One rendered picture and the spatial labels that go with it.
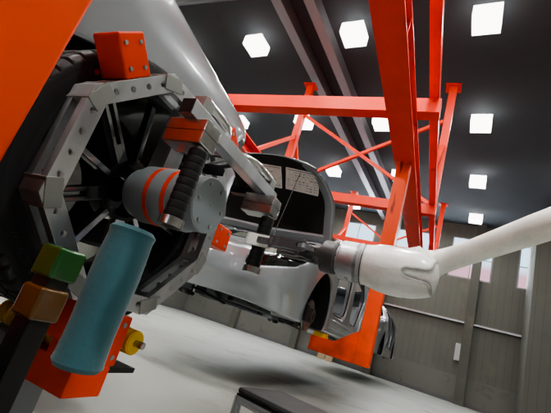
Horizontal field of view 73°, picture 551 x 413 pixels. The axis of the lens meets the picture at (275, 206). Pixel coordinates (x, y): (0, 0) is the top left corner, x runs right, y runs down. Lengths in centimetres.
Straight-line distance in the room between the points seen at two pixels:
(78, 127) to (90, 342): 38
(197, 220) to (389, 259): 41
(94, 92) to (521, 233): 87
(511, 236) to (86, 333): 82
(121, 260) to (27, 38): 37
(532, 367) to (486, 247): 1303
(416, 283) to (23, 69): 76
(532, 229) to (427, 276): 22
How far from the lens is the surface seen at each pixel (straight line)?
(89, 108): 80
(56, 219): 78
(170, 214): 65
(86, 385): 94
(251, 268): 92
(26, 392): 107
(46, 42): 69
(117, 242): 74
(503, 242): 91
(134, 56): 88
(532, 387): 1390
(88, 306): 74
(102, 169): 96
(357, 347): 439
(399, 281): 81
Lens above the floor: 65
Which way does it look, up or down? 17 degrees up
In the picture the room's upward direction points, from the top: 18 degrees clockwise
